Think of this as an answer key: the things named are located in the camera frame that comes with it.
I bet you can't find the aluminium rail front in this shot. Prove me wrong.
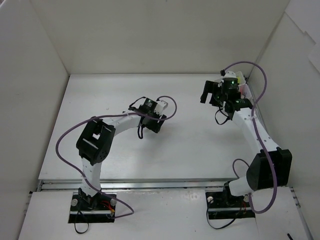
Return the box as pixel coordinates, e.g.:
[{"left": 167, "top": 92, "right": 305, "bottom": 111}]
[{"left": 36, "top": 178, "right": 230, "bottom": 192}]

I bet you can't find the aluminium rail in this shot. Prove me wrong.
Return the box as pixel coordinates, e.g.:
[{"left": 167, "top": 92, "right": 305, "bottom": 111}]
[
  {"left": 36, "top": 178, "right": 230, "bottom": 192},
  {"left": 246, "top": 77, "right": 285, "bottom": 187}
]

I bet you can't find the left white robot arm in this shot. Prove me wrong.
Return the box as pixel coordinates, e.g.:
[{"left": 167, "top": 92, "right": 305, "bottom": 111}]
[{"left": 76, "top": 97, "right": 168, "bottom": 210}]

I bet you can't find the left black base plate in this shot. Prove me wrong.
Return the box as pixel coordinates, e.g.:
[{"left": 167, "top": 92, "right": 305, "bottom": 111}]
[{"left": 68, "top": 192, "right": 117, "bottom": 224}]

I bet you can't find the aluminium rail right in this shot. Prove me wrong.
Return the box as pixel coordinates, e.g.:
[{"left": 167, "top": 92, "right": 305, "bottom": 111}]
[{"left": 246, "top": 77, "right": 285, "bottom": 187}]

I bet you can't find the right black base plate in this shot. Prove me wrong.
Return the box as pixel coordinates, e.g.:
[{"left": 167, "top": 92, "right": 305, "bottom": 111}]
[{"left": 205, "top": 191, "right": 256, "bottom": 220}]

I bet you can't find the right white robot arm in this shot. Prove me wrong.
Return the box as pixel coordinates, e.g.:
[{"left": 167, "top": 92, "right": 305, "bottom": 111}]
[{"left": 200, "top": 77, "right": 293, "bottom": 206}]

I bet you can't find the white compartment organizer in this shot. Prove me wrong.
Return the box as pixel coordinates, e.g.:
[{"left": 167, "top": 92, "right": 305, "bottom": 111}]
[{"left": 235, "top": 71, "right": 252, "bottom": 100}]

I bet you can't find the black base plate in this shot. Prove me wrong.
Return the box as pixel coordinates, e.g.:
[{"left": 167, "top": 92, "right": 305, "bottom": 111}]
[
  {"left": 68, "top": 192, "right": 117, "bottom": 224},
  {"left": 205, "top": 191, "right": 256, "bottom": 220}
]

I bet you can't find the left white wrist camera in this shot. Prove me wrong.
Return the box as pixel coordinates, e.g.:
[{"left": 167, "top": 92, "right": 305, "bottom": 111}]
[{"left": 154, "top": 99, "right": 169, "bottom": 115}]

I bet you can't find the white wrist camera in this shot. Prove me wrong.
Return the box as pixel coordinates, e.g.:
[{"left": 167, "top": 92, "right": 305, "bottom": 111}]
[
  {"left": 154, "top": 99, "right": 169, "bottom": 115},
  {"left": 220, "top": 69, "right": 237, "bottom": 79}
]

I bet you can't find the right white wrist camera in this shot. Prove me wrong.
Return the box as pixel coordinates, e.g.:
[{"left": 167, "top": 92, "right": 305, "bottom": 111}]
[{"left": 220, "top": 69, "right": 237, "bottom": 79}]

